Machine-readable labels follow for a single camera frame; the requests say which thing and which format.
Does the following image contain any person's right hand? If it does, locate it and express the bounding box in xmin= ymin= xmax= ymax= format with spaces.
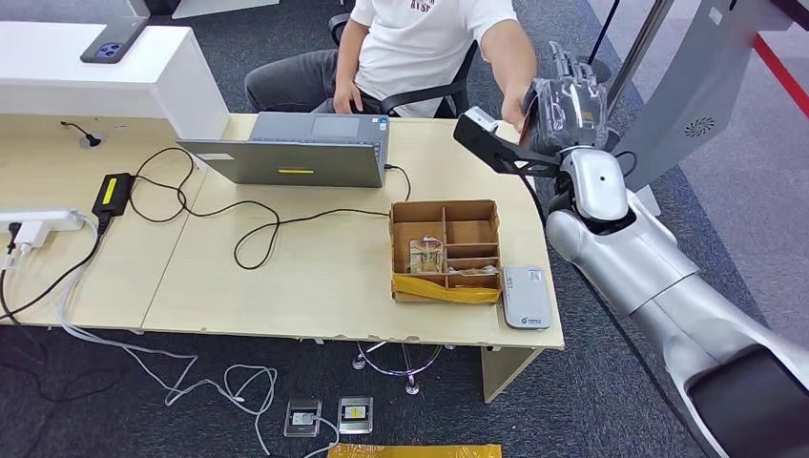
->
xmin=332 ymin=78 xmax=365 ymax=115

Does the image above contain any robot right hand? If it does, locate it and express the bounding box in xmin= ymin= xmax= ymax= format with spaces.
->
xmin=519 ymin=40 xmax=612 ymax=156

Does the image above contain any person's left hand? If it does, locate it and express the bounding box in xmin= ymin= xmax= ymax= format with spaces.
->
xmin=501 ymin=84 xmax=530 ymax=133

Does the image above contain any person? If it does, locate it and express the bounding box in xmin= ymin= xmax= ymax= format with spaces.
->
xmin=244 ymin=0 xmax=538 ymax=133

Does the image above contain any room key card in sleeve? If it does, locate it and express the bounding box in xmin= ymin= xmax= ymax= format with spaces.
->
xmin=408 ymin=235 xmax=446 ymax=275

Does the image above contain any white card reader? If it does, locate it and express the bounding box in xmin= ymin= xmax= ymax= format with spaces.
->
xmin=501 ymin=265 xmax=553 ymax=331

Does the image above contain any grey laptop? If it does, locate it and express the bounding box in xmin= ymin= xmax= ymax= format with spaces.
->
xmin=176 ymin=112 xmax=391 ymax=190

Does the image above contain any divided cardboard box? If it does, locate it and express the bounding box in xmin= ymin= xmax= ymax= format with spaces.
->
xmin=388 ymin=199 xmax=504 ymax=306

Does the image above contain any grey kiosk stand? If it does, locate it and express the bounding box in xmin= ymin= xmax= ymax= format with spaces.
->
xmin=610 ymin=0 xmax=798 ymax=219

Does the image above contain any white board panel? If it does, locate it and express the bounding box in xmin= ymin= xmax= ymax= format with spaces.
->
xmin=172 ymin=0 xmax=280 ymax=20

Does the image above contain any light wood desk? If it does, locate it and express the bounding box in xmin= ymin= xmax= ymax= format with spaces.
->
xmin=0 ymin=112 xmax=566 ymax=405

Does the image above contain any yellow tape on box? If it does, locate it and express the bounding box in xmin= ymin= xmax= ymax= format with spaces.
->
xmin=391 ymin=273 xmax=503 ymax=306

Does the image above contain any red floor tape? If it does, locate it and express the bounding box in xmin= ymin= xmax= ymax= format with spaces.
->
xmin=752 ymin=34 xmax=809 ymax=120

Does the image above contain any dark smartphone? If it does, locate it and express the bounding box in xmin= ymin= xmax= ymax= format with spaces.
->
xmin=78 ymin=17 xmax=150 ymax=65

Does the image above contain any white counter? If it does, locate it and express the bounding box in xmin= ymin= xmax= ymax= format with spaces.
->
xmin=0 ymin=20 xmax=232 ymax=141

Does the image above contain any black power brick yellow label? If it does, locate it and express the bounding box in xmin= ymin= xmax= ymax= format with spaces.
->
xmin=91 ymin=172 xmax=135 ymax=219

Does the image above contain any chrome stool base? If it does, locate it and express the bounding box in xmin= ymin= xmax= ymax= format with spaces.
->
xmin=351 ymin=341 xmax=445 ymax=397

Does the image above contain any grey partition panel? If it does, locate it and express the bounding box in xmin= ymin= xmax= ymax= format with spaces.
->
xmin=0 ymin=0 xmax=152 ymax=25

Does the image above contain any floor socket yellow label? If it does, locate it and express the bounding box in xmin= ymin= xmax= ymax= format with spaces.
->
xmin=336 ymin=396 xmax=375 ymax=435

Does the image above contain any floor socket with plug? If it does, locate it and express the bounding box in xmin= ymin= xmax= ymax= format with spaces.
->
xmin=282 ymin=398 xmax=323 ymax=439

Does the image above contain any white power strip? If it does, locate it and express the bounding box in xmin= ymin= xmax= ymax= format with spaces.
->
xmin=0 ymin=209 xmax=83 ymax=234

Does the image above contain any white plug adapter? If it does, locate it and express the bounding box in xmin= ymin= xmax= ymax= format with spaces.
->
xmin=12 ymin=220 xmax=52 ymax=251

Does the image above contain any yellow floor tape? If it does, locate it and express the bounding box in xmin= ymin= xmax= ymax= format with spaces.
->
xmin=328 ymin=443 xmax=504 ymax=458

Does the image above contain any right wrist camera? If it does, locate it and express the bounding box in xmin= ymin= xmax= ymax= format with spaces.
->
xmin=452 ymin=106 xmax=564 ymax=178

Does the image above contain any black stanchion post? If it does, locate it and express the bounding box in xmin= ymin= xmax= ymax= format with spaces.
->
xmin=578 ymin=0 xmax=624 ymax=85

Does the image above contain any chrome stanchion post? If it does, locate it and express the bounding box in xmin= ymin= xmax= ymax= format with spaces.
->
xmin=603 ymin=0 xmax=674 ymax=156

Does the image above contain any black laptop charger cable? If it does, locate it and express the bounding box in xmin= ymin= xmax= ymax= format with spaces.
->
xmin=128 ymin=147 xmax=412 ymax=272

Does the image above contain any thin white cable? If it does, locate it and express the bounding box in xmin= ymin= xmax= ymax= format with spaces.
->
xmin=165 ymin=364 xmax=280 ymax=458

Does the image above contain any black mains cable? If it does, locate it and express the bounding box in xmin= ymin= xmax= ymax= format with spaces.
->
xmin=0 ymin=215 xmax=112 ymax=323

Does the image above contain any thick white cable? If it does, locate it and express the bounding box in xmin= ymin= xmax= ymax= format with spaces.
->
xmin=53 ymin=215 xmax=200 ymax=409

